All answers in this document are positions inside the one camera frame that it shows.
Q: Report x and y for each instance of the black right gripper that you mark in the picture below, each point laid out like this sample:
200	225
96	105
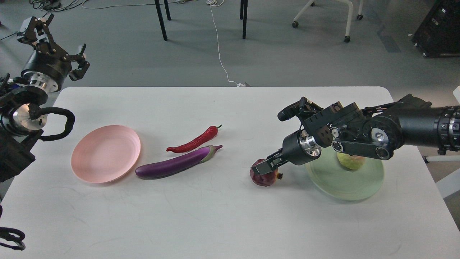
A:
298	148

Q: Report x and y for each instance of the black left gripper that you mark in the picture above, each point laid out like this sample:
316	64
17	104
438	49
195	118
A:
47	55

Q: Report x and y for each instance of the dark red pomegranate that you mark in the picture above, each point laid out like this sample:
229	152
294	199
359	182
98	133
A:
266	179

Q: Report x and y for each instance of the yellow-green custard apple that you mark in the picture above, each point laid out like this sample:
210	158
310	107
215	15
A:
351	162

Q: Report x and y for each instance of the purple eggplant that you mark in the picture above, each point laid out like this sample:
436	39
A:
178	164

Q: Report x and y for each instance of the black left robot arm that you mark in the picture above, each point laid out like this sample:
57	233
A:
23	115

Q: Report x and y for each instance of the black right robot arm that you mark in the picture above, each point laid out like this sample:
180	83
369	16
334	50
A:
374	132

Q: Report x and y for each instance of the light green plate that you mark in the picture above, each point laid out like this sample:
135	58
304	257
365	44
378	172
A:
339	182

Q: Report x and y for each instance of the red chili pepper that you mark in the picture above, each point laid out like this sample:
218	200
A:
206	136

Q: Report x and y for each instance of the black table legs left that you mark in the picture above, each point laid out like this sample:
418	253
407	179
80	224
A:
160	16

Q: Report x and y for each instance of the black table legs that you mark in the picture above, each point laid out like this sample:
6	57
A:
244	17
160	16

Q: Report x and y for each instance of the pink plate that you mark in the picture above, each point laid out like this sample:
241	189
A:
105	154

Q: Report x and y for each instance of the white rolling chair base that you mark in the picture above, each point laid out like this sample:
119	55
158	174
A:
338	12

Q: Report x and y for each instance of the black table legs right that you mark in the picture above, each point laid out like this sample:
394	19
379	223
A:
244	17

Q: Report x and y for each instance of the black equipment case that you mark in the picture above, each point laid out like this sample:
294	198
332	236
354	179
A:
438	36

